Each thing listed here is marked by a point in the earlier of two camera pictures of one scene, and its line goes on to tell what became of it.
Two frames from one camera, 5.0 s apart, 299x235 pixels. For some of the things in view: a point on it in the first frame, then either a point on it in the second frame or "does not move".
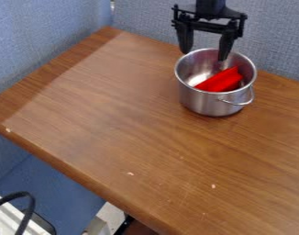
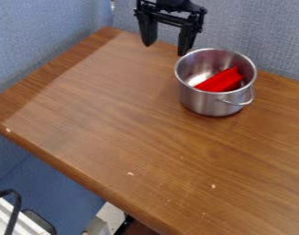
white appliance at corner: [7, 218] does not move
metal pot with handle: [200, 65] does not move
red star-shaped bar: [222, 82] does not move
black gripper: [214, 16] → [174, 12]
